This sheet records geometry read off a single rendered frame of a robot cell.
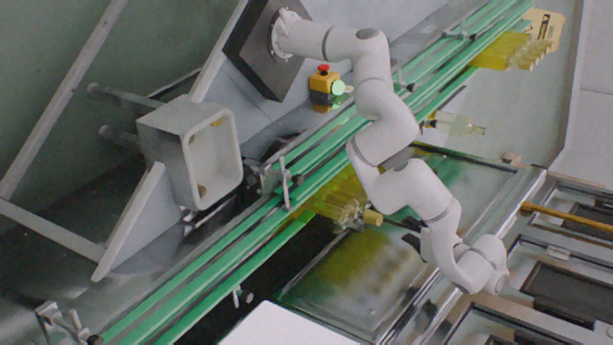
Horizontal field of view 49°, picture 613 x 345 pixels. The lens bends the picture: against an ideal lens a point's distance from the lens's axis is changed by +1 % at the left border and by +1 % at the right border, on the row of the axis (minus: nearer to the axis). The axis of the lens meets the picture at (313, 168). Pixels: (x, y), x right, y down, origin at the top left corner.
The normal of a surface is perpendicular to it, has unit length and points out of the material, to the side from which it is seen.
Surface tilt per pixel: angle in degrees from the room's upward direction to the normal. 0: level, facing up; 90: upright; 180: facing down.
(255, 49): 1
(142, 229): 0
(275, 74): 1
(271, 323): 90
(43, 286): 90
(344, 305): 90
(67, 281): 90
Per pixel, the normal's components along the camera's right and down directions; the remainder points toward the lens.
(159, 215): 0.81, 0.25
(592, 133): -0.58, 0.47
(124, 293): -0.08, -0.84
